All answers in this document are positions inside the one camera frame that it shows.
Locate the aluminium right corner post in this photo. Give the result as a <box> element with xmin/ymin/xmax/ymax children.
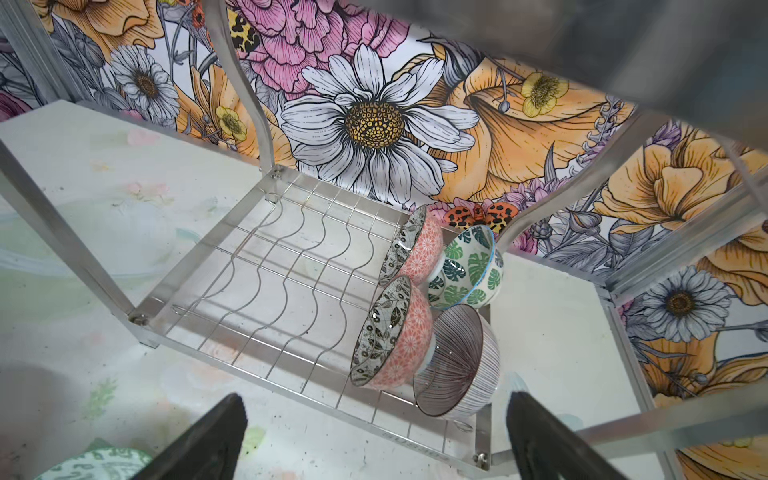
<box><xmin>593</xmin><ymin>173</ymin><xmax>768</xmax><ymax>480</ymax></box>

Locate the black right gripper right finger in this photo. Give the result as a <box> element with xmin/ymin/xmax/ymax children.
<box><xmin>506</xmin><ymin>392</ymin><xmax>625</xmax><ymax>480</ymax></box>

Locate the teal geometric pattern bowl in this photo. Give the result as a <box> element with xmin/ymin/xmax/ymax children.
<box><xmin>36</xmin><ymin>447</ymin><xmax>152</xmax><ymax>480</ymax></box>

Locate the steel two-tier dish rack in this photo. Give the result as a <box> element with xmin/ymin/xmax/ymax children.
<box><xmin>0</xmin><ymin>0</ymin><xmax>768</xmax><ymax>480</ymax></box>

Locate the aluminium left corner post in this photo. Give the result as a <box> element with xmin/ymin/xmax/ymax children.
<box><xmin>1</xmin><ymin>0</ymin><xmax>90</xmax><ymax>104</ymax></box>

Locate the aluminium corner post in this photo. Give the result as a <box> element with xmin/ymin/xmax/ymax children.
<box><xmin>593</xmin><ymin>173</ymin><xmax>768</xmax><ymax>480</ymax></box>
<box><xmin>1</xmin><ymin>0</ymin><xmax>90</xmax><ymax>104</ymax></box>

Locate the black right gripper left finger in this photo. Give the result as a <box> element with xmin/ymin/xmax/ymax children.
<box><xmin>133</xmin><ymin>393</ymin><xmax>248</xmax><ymax>479</ymax></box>

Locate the black white floral bowl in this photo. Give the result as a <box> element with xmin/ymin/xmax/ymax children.
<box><xmin>378</xmin><ymin>206</ymin><xmax>444</xmax><ymax>286</ymax></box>

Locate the purple striped bowl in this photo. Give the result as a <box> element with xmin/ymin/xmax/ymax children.
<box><xmin>413</xmin><ymin>304</ymin><xmax>500</xmax><ymax>420</ymax></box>

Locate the green leaf pattern bowl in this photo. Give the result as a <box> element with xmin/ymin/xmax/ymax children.
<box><xmin>427</xmin><ymin>225</ymin><xmax>504</xmax><ymax>310</ymax></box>

